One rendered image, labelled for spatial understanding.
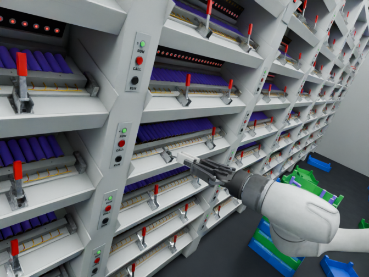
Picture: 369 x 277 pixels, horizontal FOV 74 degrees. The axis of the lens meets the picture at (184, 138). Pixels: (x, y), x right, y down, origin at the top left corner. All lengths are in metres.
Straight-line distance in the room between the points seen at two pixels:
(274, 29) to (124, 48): 0.72
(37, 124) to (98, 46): 0.21
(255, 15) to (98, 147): 0.83
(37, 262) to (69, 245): 0.08
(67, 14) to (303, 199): 0.58
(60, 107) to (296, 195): 0.52
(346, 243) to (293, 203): 0.21
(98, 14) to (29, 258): 0.57
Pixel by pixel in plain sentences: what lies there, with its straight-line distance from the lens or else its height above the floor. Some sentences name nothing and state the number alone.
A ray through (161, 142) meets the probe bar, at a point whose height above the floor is 0.78.
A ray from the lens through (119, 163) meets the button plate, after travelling 0.64.
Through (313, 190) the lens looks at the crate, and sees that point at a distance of 1.75.
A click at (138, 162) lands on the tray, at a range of 0.75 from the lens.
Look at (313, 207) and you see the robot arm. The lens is 0.62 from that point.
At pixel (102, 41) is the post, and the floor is 1.06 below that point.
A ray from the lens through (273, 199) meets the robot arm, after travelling 0.62.
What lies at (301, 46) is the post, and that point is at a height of 1.27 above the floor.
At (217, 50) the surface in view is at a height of 1.11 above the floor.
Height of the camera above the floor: 1.12
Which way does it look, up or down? 21 degrees down
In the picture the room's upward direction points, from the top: 17 degrees clockwise
